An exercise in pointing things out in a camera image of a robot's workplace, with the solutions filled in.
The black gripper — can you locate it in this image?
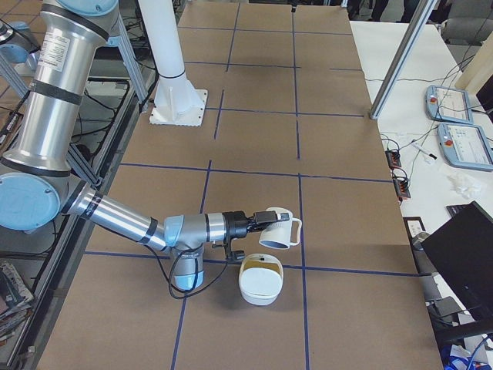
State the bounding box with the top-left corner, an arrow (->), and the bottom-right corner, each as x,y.
223,210 -> 290,240

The white mug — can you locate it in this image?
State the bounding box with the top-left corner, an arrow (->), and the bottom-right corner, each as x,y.
259,207 -> 302,249

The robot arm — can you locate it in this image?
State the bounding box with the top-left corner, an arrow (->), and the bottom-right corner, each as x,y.
1,1 -> 290,295

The black white marker pen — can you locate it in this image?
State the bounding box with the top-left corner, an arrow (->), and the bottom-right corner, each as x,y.
411,141 -> 437,160

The black laptop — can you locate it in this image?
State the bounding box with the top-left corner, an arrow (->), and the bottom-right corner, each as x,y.
422,201 -> 492,320

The crumpled white tissue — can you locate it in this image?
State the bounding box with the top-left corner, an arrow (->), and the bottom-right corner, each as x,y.
447,173 -> 486,199

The upper teach pendant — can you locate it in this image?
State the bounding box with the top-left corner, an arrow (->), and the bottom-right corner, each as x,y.
425,85 -> 474,124

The teach pendant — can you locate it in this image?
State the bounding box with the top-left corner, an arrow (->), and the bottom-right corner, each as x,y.
438,123 -> 492,172
425,85 -> 474,124

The lower teach pendant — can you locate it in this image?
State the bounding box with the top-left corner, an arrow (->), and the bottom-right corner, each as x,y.
438,123 -> 492,172

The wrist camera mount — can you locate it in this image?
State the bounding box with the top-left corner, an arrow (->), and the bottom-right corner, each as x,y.
212,237 -> 246,263

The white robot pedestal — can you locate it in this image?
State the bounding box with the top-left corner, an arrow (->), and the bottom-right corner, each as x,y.
139,0 -> 208,126

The aluminium frame post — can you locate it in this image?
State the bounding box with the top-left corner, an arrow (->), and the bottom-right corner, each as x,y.
369,0 -> 438,120

